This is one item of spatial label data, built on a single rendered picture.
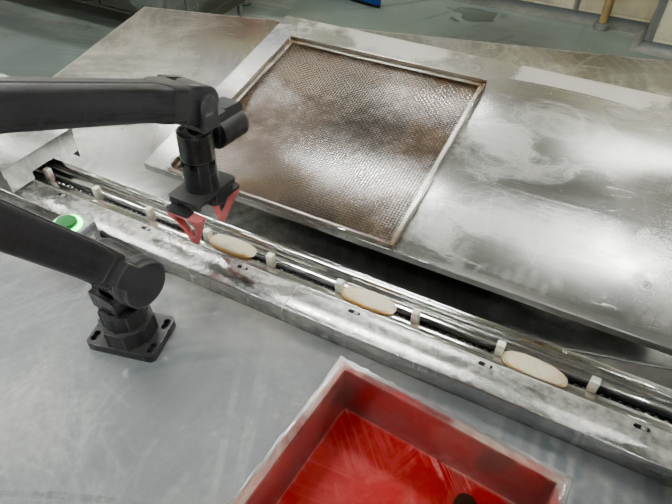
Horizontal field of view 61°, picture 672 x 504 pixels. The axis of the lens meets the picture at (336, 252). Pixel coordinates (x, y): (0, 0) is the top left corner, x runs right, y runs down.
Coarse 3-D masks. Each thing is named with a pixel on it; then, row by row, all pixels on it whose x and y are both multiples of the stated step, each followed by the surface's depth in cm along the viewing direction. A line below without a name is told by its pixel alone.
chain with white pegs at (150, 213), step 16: (48, 176) 121; (96, 192) 115; (128, 208) 115; (208, 240) 107; (272, 256) 101; (288, 272) 103; (336, 288) 97; (416, 320) 92; (496, 352) 88; (576, 384) 85; (592, 384) 82; (624, 400) 83; (656, 416) 82
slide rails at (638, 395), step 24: (72, 192) 118; (120, 192) 118; (168, 216) 112; (264, 264) 102; (288, 264) 102; (312, 288) 98; (408, 312) 94; (432, 312) 94; (480, 336) 91; (552, 360) 87; (600, 384) 84; (624, 384) 84; (624, 408) 81
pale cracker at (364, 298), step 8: (344, 288) 98; (352, 288) 97; (360, 288) 97; (344, 296) 96; (352, 296) 96; (360, 296) 95; (368, 296) 96; (376, 296) 96; (360, 304) 95; (368, 304) 94; (376, 304) 94; (384, 304) 94; (392, 304) 95; (376, 312) 94; (384, 312) 94; (392, 312) 94
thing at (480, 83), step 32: (352, 64) 134; (416, 64) 129; (256, 96) 129; (320, 96) 127; (352, 96) 126; (448, 96) 124; (288, 128) 122; (320, 128) 121; (416, 128) 118; (448, 128) 117; (224, 160) 117; (256, 160) 116; (352, 160) 114; (384, 160) 113; (416, 160) 113; (288, 192) 110; (352, 192) 109; (320, 224) 104; (352, 224) 104
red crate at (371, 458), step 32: (352, 416) 83; (320, 448) 80; (352, 448) 80; (384, 448) 80; (416, 448) 80; (320, 480) 76; (352, 480) 76; (384, 480) 76; (416, 480) 76; (448, 480) 76
